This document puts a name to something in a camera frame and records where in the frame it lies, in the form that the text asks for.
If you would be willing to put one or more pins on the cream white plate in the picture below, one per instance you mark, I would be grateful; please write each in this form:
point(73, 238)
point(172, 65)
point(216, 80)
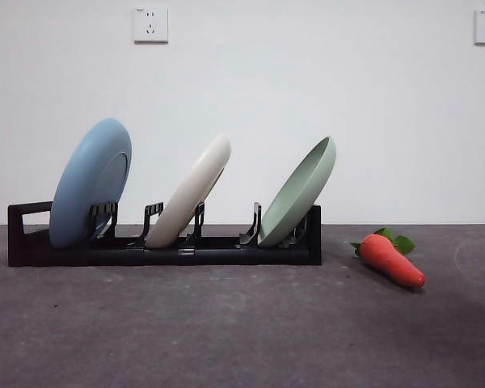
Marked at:
point(194, 186)

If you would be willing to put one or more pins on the black plate rack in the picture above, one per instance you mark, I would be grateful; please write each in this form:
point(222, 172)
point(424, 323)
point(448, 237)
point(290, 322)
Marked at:
point(226, 256)

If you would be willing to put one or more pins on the green plate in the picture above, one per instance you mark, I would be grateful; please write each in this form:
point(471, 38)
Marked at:
point(295, 202)

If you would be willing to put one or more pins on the orange carrot with green leaves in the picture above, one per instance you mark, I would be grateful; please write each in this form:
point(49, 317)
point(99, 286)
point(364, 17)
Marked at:
point(392, 260)

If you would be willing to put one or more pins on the blue plate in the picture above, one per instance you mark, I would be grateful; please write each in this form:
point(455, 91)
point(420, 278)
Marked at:
point(85, 182)

